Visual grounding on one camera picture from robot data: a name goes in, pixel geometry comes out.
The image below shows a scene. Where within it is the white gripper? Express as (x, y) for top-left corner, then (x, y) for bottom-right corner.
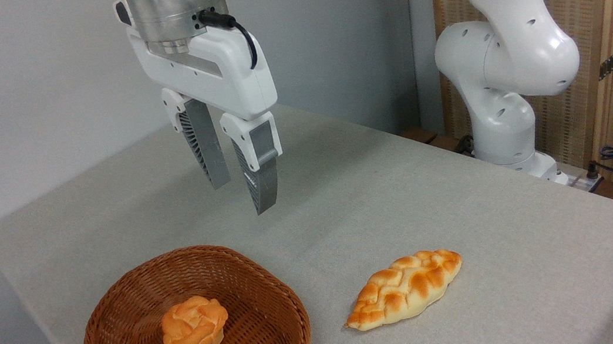
(113, 0), (293, 231)

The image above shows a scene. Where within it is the long braided bread loaf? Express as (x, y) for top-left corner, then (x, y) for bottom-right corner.
(335, 245), (471, 334)

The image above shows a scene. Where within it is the round knotted bread roll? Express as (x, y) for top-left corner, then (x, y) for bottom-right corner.
(157, 291), (233, 344)

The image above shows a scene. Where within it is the brown woven wicker basket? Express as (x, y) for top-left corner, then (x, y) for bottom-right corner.
(73, 232), (314, 344)

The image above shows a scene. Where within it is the silver cylindrical wrist flange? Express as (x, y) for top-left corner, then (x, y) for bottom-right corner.
(123, 0), (234, 60)

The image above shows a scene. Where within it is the grey tablecloth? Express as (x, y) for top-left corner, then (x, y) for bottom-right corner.
(0, 58), (613, 344)

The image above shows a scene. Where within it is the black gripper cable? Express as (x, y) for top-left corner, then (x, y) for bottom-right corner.
(196, 4), (260, 76)

